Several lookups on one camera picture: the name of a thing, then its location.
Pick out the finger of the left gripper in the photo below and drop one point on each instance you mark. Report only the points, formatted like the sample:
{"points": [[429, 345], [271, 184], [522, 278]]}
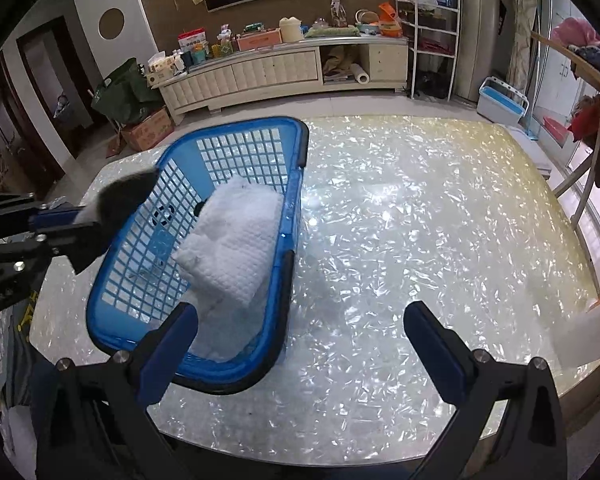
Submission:
{"points": [[23, 213], [81, 243]]}

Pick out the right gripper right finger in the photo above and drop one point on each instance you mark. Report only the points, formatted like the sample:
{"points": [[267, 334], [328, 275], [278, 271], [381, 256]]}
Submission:
{"points": [[530, 442]]}

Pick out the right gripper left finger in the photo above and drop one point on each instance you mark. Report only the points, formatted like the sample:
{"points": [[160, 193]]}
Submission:
{"points": [[96, 424]]}

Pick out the grey marbled cloth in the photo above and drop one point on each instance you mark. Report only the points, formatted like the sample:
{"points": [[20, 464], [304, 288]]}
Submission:
{"points": [[116, 203]]}

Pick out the white waffle towel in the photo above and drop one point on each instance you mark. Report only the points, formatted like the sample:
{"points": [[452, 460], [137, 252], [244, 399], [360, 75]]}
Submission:
{"points": [[233, 240]]}

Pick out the white gauze towel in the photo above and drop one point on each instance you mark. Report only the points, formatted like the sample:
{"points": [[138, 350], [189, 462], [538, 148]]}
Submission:
{"points": [[226, 324]]}

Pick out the black soft cloth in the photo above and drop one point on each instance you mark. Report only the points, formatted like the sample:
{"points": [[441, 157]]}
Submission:
{"points": [[198, 208]]}

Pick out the white plastic bottle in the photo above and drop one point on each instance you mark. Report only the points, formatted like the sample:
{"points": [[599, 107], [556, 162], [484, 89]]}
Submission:
{"points": [[577, 341]]}

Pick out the cardboard box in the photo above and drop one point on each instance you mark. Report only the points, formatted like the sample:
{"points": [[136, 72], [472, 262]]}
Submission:
{"points": [[148, 133]]}

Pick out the green shopping bag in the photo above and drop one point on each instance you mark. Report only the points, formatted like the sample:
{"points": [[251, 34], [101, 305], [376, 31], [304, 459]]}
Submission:
{"points": [[125, 96]]}

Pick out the tissue box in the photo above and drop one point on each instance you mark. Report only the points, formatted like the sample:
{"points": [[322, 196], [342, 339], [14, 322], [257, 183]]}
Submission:
{"points": [[162, 67]]}

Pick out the pink box on cabinet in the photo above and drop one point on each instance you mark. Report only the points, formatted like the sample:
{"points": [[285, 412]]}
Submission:
{"points": [[259, 40]]}

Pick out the cream jar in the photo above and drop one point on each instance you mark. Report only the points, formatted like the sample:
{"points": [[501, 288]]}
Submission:
{"points": [[290, 30]]}

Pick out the white blue plastic bin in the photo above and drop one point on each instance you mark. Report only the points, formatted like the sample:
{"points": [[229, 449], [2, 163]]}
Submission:
{"points": [[501, 103]]}

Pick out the paper roll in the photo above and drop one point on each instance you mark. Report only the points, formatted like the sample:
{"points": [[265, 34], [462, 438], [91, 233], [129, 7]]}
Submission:
{"points": [[359, 74]]}

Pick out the cream TV cabinet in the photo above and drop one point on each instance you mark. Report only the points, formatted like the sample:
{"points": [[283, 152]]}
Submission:
{"points": [[309, 66]]}

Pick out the orange detergent bottle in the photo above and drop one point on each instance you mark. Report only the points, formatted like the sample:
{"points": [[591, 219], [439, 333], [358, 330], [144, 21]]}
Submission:
{"points": [[389, 23]]}

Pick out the white metal shelf rack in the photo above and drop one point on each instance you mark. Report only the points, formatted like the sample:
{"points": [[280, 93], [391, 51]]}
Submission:
{"points": [[432, 32]]}

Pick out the tall air conditioner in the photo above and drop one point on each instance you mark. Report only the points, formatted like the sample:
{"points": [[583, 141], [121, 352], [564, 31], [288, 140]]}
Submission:
{"points": [[486, 41]]}

